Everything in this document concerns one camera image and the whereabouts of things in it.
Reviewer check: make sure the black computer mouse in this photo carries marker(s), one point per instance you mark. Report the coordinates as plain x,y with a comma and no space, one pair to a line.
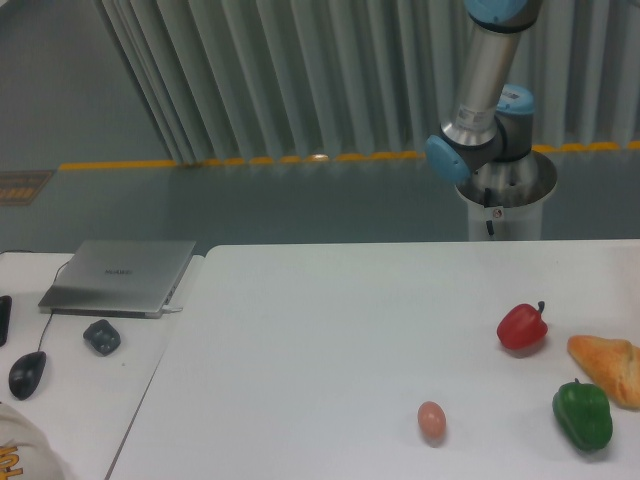
26,373

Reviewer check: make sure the grey pleated curtain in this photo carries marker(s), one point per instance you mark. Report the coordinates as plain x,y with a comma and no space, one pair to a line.
246,80

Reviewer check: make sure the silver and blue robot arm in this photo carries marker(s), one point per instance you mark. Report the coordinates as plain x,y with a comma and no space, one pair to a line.
473,135

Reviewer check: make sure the white cap with yellow letters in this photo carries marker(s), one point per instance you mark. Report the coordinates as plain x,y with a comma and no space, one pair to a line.
25,450

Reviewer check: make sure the black device at left edge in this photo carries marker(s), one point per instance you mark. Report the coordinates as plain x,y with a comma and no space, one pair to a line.
5,316

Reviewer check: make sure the brown egg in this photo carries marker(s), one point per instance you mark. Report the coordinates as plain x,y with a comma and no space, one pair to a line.
431,421

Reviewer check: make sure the green bell pepper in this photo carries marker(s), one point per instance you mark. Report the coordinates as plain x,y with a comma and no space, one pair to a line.
582,410

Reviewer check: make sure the red bell pepper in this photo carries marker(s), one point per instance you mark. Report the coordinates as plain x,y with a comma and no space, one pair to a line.
522,326

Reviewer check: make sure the golden bread loaf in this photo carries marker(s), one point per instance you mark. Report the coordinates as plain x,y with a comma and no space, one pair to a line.
612,364

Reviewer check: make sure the silver closed laptop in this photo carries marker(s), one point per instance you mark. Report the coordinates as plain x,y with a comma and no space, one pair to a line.
119,278

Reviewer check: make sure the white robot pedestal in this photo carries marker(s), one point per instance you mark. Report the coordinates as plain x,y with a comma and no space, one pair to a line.
505,200

